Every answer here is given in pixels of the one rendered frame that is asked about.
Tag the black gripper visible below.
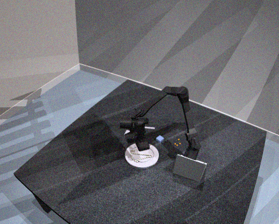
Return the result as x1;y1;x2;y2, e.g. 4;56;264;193
129;126;150;152

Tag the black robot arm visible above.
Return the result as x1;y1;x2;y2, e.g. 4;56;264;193
120;86;201;160

